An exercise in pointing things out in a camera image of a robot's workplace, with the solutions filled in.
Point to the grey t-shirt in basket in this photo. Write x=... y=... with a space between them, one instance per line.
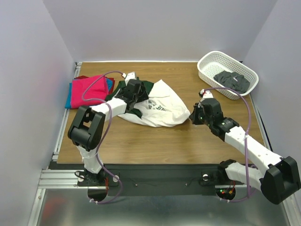
x=233 y=81

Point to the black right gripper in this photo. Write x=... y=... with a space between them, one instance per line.
x=197 y=115

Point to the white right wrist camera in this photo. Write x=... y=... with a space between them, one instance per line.
x=205 y=94

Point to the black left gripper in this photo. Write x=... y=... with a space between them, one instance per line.
x=143 y=96

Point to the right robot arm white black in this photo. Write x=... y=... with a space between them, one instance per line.
x=276 y=177

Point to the blue folded t-shirt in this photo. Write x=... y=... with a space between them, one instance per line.
x=67 y=100

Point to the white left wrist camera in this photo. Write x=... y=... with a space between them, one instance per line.
x=129 y=76

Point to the white and green t-shirt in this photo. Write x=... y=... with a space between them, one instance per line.
x=164 y=108

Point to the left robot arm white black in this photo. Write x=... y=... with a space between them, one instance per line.
x=86 y=130

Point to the dark red folded t-shirt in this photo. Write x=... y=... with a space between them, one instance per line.
x=110 y=82

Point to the pink folded t-shirt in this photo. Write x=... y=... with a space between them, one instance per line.
x=87 y=91

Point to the aluminium frame rail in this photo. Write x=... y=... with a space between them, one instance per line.
x=61 y=202

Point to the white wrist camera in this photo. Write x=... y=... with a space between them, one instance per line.
x=205 y=94
x=129 y=76

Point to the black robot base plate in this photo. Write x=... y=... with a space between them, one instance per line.
x=169 y=179

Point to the white perforated laundry basket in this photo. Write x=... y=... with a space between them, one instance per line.
x=215 y=62

